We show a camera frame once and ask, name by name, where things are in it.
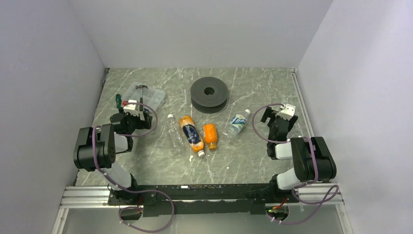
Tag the small orange juice bottle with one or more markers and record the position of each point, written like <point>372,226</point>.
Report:
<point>210,136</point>

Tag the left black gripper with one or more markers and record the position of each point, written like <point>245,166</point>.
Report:
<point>142,124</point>

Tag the black base frame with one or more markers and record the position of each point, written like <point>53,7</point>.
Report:
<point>252,198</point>

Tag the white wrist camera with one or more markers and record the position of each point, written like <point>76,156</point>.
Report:
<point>286,111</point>
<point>131,107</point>

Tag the small hammer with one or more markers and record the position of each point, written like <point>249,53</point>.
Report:
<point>141,88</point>

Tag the green handled screwdriver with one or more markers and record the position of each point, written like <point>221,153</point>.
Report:
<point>118,101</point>

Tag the clear plastic tray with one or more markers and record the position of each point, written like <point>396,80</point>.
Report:
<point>151,96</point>

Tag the large orange blue-label bottle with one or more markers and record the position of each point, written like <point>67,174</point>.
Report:
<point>193,137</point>

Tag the aluminium rail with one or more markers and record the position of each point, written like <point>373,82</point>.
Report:
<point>78,197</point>

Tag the clear plastic bottle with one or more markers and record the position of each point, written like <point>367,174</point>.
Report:
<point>175,139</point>

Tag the dark grey perforated spool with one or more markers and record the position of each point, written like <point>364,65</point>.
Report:
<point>209,95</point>

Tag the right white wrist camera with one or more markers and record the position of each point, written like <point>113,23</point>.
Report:
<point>286,111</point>

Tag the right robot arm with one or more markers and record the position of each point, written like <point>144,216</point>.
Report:
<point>311,158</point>

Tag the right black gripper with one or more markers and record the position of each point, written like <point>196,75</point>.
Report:
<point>270,113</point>

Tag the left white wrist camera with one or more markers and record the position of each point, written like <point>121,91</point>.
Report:
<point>131,107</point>

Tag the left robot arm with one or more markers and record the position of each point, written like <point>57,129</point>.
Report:
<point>96,149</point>

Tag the white-label water bottle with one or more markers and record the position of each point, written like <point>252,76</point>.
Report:
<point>236,124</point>

